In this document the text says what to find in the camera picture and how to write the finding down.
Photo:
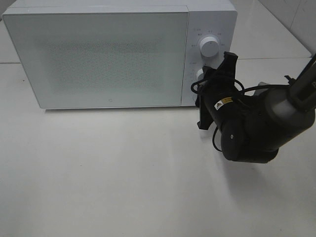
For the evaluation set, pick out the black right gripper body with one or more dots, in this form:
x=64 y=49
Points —
x=215 y=96

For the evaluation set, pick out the white timer knob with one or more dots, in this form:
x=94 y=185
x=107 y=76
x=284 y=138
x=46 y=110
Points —
x=199 y=76

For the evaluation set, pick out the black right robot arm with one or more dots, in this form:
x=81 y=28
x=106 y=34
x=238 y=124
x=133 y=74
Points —
x=254 y=122

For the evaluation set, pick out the upper white power knob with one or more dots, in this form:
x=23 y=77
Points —
x=209 y=46

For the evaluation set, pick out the white microwave oven body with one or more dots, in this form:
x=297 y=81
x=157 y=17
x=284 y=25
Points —
x=205 y=18

